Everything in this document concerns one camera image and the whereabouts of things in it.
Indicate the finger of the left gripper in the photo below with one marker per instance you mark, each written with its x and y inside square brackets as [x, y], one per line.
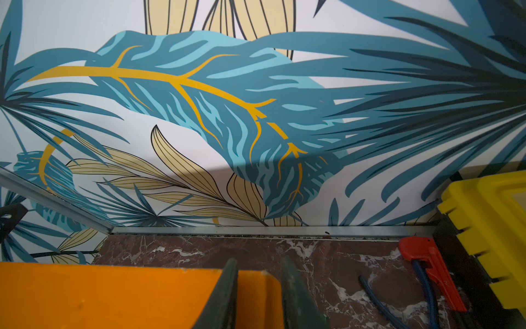
[11, 216]

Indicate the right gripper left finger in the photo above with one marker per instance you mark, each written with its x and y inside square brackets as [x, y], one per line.
[221, 307]

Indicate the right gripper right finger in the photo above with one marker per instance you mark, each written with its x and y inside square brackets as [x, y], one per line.
[299, 307]

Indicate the orange shoebox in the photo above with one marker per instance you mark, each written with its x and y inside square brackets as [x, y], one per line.
[90, 296]

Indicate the yellow black toolbox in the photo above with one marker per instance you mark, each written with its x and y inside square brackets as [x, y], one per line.
[482, 240]

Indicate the left aluminium frame post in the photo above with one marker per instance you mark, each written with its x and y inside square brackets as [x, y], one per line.
[18, 185]

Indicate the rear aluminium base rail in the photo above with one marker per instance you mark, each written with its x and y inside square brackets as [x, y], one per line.
[344, 232]

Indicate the blue handled pliers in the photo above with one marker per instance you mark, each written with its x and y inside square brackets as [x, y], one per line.
[404, 297]

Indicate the red handled tool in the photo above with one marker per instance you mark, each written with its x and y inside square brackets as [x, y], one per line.
[426, 250]

